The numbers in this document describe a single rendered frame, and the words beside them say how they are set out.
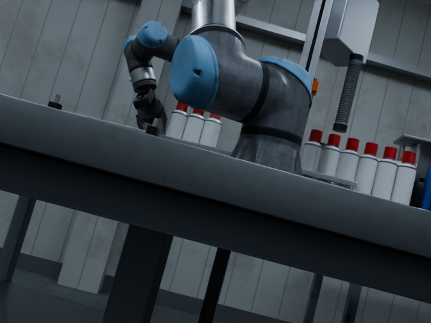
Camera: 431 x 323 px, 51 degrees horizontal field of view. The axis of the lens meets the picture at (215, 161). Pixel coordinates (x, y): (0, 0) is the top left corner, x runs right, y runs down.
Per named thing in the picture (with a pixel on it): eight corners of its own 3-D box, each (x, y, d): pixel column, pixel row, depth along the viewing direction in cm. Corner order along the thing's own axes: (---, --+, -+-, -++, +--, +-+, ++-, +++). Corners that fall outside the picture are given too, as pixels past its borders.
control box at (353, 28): (365, 66, 127) (380, 3, 129) (338, 38, 114) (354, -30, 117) (333, 67, 134) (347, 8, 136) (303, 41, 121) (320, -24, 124)
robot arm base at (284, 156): (284, 195, 93) (293, 148, 94) (315, 195, 78) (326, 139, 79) (213, 178, 90) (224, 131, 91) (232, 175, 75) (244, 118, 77)
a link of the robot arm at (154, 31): (181, 28, 133) (166, 47, 142) (145, 14, 129) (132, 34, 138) (177, 50, 130) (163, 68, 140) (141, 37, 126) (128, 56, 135)
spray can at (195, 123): (192, 173, 135) (210, 107, 137) (189, 170, 130) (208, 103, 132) (175, 168, 135) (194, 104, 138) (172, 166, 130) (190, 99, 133)
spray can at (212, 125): (209, 177, 134) (226, 112, 137) (206, 175, 129) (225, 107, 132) (192, 173, 135) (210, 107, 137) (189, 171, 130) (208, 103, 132)
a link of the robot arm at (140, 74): (149, 64, 137) (124, 72, 137) (153, 78, 136) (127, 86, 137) (156, 73, 144) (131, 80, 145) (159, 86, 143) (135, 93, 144)
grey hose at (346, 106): (344, 133, 121) (362, 59, 123) (347, 131, 117) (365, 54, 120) (331, 130, 121) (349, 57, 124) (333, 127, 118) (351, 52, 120)
